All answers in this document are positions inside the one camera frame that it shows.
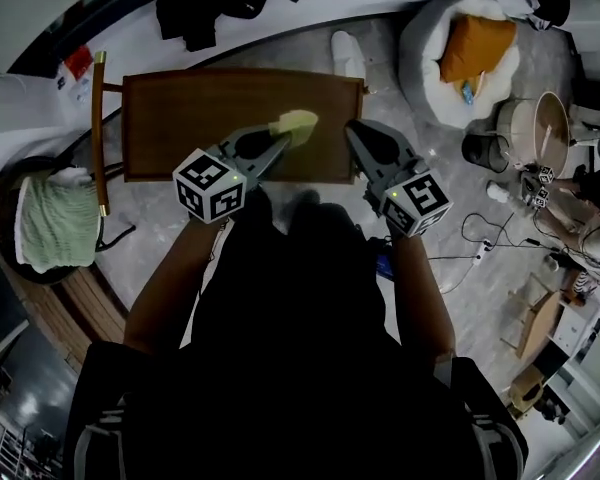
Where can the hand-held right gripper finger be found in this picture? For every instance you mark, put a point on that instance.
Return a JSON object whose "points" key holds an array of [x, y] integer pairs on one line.
{"points": [[390, 143], [362, 160]]}

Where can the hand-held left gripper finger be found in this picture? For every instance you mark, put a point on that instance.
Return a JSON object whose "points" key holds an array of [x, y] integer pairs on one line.
{"points": [[245, 143], [270, 160]]}

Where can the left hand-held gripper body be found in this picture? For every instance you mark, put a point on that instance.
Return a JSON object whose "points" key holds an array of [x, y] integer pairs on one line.
{"points": [[205, 183]]}

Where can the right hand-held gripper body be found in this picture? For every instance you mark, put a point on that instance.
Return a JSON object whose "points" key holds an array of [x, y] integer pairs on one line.
{"points": [[415, 203]]}

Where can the yellow cloth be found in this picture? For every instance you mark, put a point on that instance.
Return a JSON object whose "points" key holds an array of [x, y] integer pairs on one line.
{"points": [[297, 123]]}

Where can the person's left forearm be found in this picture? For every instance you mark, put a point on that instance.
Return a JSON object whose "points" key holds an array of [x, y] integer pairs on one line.
{"points": [[175, 278]]}

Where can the blue waist device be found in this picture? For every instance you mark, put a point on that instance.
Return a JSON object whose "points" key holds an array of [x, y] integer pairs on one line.
{"points": [[386, 267]]}

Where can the white power strip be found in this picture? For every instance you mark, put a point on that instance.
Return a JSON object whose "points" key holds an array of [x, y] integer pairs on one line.
{"points": [[481, 252]]}

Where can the white beanbag seat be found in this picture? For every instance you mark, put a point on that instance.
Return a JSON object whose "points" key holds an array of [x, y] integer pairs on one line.
{"points": [[425, 68]]}

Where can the black mesh wastebasket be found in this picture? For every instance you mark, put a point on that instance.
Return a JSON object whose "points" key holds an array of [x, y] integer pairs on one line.
{"points": [[482, 150]]}

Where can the white slipper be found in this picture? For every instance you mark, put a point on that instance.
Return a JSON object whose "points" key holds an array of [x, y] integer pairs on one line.
{"points": [[347, 53]]}

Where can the orange cushion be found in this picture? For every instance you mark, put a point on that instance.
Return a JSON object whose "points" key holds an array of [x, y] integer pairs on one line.
{"points": [[475, 48]]}

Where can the black jacket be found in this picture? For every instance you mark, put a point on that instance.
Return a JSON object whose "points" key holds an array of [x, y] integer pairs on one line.
{"points": [[205, 3]]}

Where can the green knitted towel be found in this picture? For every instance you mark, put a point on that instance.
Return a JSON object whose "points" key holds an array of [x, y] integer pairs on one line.
{"points": [[55, 223]]}

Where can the small wooden stool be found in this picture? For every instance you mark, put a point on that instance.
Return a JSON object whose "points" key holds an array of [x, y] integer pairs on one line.
{"points": [[540, 318]]}

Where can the red packet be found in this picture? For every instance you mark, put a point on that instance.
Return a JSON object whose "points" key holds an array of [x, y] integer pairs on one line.
{"points": [[77, 60]]}

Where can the person's black clothing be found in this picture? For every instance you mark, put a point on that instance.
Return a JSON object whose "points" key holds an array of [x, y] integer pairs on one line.
{"points": [[305, 343]]}

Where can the curved wooden platform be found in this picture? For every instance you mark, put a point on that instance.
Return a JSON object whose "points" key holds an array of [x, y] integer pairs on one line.
{"points": [[70, 318]]}

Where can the black round basket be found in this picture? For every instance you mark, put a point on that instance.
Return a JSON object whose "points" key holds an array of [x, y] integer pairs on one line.
{"points": [[5, 228]]}

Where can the cardboard box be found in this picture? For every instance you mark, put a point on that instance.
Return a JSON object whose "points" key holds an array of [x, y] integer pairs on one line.
{"points": [[527, 390]]}

